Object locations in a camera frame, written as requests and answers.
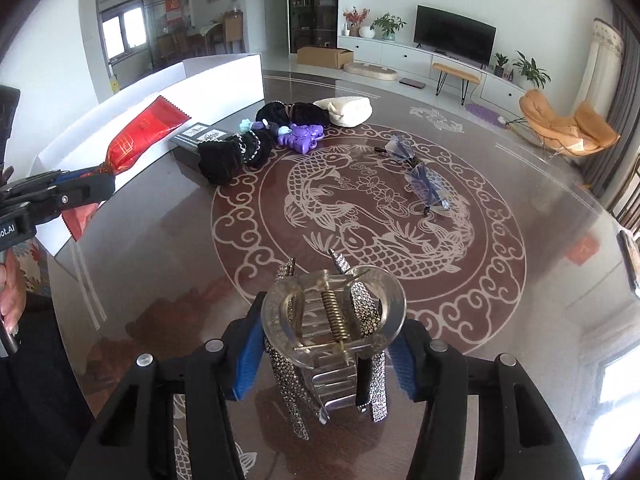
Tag person's dark clothing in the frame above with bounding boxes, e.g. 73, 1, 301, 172
0, 350, 96, 480

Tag dark flat object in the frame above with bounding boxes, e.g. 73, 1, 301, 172
616, 229, 640, 292

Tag wooden slatted chair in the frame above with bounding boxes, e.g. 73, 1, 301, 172
612, 160, 640, 231

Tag cream fabric pouch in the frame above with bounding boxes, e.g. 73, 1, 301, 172
313, 96, 373, 128

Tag floral patterned cloth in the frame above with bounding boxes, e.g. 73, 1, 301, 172
20, 237, 52, 295

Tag bushy green potted plant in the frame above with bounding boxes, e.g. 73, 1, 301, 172
370, 12, 407, 41

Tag rhinestone hair claw clip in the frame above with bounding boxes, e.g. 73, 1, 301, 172
260, 249, 407, 442

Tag red flower arrangement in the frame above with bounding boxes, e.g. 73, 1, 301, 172
341, 7, 371, 37

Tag purple toy wand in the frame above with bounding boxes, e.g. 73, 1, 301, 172
239, 117, 327, 156

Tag dark glass display cabinet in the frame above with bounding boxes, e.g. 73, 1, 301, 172
287, 0, 341, 55

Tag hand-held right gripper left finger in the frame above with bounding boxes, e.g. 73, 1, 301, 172
80, 292, 267, 480

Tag orange lounge chair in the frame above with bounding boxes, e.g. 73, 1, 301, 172
518, 89, 622, 157

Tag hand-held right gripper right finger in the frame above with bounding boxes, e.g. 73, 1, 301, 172
387, 320, 571, 480

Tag person's left hand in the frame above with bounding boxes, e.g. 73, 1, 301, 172
0, 249, 27, 336

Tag grey curtain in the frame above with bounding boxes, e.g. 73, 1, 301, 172
582, 10, 640, 201

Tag brown cardboard box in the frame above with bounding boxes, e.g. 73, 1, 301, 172
296, 46, 354, 70

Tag brown patterned glass desktop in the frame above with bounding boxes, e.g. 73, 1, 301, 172
52, 71, 640, 480

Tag wooden sideboard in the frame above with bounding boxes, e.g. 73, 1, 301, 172
222, 10, 244, 56

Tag red foil packet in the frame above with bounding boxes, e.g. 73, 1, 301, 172
62, 95, 192, 242

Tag blue lens glasses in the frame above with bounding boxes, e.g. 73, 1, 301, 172
375, 131, 451, 217

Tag beige round pet bed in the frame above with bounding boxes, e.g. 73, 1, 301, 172
343, 61, 400, 81

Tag purple floor mat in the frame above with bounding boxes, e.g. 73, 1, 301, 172
465, 102, 506, 128

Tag black cardboard box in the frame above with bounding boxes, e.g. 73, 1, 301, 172
168, 122, 233, 166

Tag broad leaf potted plant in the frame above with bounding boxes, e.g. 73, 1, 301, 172
512, 51, 552, 90

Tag window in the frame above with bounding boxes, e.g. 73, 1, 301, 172
100, 7, 151, 61

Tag wooden bench with black legs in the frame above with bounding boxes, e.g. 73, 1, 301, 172
432, 62, 482, 106

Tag black scrunchie with white trim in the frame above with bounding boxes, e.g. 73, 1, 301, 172
198, 129, 275, 185

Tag white storage box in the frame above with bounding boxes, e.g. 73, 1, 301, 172
31, 52, 264, 256

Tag black flat television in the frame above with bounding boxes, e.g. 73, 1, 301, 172
415, 5, 497, 66

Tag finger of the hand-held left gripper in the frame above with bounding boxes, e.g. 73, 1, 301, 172
0, 174, 117, 228
0, 167, 101, 197

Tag white television cabinet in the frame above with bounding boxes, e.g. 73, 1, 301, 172
337, 35, 538, 106

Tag dining table with cloth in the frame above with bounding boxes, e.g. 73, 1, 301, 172
195, 22, 223, 58

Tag covered standing air conditioner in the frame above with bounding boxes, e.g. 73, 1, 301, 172
582, 17, 626, 111

